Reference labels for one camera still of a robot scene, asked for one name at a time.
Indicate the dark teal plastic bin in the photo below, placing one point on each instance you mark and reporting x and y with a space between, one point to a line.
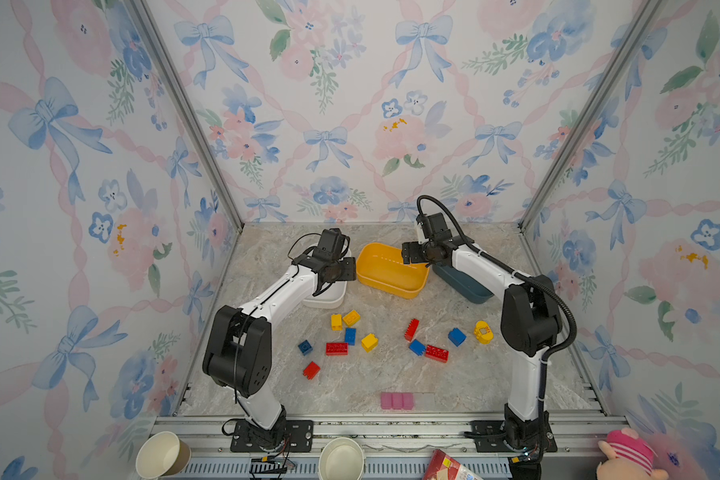
463 284

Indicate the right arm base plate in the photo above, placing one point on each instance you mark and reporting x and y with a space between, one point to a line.
498 436

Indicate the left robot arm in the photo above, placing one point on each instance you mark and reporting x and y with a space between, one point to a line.
239 351

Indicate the pink plush toy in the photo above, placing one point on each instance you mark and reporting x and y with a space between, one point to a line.
627 456

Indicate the pink block strip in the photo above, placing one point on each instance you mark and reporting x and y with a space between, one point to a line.
397 401

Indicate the red snack box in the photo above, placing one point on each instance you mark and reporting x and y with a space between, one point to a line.
444 467

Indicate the yellow brick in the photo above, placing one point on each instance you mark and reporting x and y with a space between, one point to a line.
370 342
336 322

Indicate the blue small brick left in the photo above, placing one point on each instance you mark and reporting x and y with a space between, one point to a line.
305 347

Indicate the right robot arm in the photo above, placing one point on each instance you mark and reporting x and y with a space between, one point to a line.
535 322

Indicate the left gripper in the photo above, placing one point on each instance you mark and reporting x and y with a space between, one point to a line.
350 269

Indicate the red small brick front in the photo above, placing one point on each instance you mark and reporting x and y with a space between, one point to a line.
311 370

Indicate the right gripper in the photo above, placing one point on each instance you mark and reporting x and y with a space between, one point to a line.
410 249

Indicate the white plastic bin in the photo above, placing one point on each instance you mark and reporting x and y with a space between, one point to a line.
331 299

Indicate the yellow curved lego piece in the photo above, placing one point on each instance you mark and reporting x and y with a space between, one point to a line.
483 333

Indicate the yellow plastic bin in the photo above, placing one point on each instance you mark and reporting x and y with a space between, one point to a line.
380 266

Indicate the yellow brick studs up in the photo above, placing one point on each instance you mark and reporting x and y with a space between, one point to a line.
351 318

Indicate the white paper cup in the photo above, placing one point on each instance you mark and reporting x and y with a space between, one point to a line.
341 459

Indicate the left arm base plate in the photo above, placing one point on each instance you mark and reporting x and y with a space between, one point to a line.
289 436

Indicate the brown paper cup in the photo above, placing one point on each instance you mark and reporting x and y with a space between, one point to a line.
163 454

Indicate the aluminium front rail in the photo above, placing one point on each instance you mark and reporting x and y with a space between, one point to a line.
576 432

